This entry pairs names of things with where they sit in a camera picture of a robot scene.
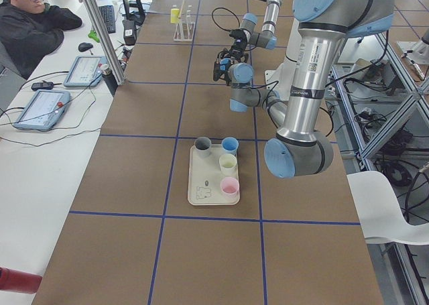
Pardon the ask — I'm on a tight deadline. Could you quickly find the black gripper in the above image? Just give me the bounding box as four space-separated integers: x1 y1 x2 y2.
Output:
212 60 235 82
231 38 247 57

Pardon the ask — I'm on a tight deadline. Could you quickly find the light blue plastic cup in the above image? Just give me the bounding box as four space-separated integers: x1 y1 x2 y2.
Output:
219 58 231 71

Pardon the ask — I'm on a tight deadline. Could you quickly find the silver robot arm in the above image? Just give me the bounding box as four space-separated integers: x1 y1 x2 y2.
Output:
213 0 395 178
229 0 282 60

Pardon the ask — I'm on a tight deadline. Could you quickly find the white cup drying rack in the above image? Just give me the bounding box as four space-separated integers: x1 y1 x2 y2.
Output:
172 0 196 42

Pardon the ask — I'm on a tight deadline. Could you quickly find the grey plastic cup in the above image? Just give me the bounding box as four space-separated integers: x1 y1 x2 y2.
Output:
194 137 212 158

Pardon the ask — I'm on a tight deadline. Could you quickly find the cream plastic cup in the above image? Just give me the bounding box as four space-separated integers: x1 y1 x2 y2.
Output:
219 154 237 176

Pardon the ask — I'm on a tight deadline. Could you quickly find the pink plastic cup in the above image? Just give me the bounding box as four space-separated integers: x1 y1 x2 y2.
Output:
220 177 239 198

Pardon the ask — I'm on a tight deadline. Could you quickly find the cream plastic tray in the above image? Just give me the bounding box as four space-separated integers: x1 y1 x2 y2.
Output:
188 144 240 206

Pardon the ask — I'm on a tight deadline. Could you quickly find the black keyboard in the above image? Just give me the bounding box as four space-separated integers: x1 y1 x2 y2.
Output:
99 5 116 34

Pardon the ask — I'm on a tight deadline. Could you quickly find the far teach pendant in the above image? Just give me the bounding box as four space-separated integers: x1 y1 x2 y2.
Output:
63 56 107 87

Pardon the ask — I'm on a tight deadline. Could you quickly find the teach pendant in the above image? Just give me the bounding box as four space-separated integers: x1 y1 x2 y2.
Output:
13 90 71 131
63 56 107 87

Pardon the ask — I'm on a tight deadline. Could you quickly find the black computer mouse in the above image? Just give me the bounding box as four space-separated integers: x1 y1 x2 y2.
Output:
78 42 93 52

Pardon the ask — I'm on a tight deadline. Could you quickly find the black power adapter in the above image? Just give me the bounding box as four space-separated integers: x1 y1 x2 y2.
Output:
31 81 55 91

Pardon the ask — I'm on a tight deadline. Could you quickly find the near teach pendant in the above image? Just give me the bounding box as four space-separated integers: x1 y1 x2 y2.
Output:
13 90 71 131

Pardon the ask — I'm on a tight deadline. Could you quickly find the seated person in black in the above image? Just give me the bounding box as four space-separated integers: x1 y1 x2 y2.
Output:
1 0 82 79

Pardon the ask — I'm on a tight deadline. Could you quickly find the white plastic chair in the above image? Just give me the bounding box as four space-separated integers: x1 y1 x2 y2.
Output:
347 171 428 245

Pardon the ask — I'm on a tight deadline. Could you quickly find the red fire extinguisher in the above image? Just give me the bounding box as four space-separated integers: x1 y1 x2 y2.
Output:
1 267 42 294

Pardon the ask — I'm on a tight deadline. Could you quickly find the aluminium frame post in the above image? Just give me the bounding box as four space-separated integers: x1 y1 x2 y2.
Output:
82 0 125 85

